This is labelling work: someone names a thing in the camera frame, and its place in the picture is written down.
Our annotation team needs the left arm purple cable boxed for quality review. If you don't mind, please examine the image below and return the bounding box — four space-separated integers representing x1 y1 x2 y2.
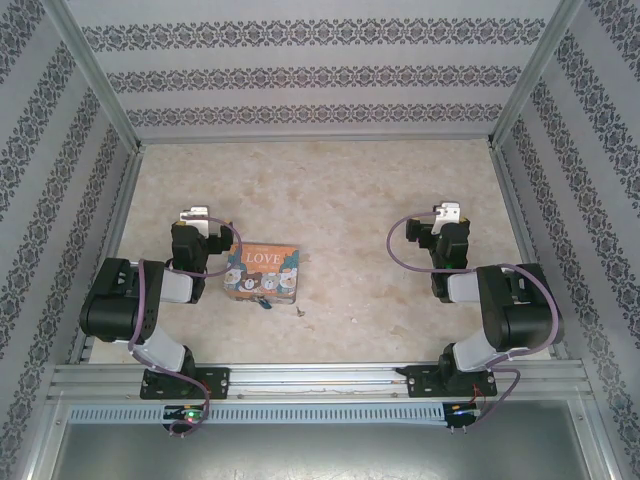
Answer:
128 215 245 439

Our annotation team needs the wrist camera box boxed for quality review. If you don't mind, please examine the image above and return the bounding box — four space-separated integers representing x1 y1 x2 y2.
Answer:
178 204 214 234
432 201 462 236

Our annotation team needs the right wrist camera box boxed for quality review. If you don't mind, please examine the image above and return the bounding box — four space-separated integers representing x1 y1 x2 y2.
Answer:
432 201 462 236

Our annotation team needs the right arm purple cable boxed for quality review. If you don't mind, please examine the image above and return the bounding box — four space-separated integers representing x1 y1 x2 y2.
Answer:
387 210 565 432

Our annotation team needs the grey metal sheet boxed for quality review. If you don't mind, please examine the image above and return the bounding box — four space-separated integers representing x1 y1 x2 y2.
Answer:
47 422 604 480

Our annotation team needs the small circuit board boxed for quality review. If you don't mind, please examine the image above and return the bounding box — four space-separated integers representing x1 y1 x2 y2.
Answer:
163 406 207 422
446 405 482 430

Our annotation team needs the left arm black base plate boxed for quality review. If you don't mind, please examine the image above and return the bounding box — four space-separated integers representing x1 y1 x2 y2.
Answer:
139 367 231 401

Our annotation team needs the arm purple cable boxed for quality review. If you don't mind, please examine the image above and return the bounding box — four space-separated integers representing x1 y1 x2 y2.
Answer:
128 215 245 439
387 210 565 432

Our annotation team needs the grey slotted cable duct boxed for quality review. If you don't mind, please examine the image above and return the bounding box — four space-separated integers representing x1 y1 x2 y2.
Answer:
67 402 482 427

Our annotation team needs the aluminium frame post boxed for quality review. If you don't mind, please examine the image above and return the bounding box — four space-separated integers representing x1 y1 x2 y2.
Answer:
489 0 585 149
53 0 146 149

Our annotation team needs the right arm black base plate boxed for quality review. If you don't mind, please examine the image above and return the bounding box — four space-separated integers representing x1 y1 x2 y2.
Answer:
399 364 499 399

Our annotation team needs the aluminium mounting rail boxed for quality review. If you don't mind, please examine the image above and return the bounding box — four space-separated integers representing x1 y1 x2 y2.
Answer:
47 362 597 402

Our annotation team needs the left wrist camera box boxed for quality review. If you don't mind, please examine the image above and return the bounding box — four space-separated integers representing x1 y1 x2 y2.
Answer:
178 204 214 234

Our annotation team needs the orange bear print tin box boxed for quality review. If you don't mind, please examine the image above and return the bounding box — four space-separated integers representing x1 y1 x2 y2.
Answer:
222 243 303 304

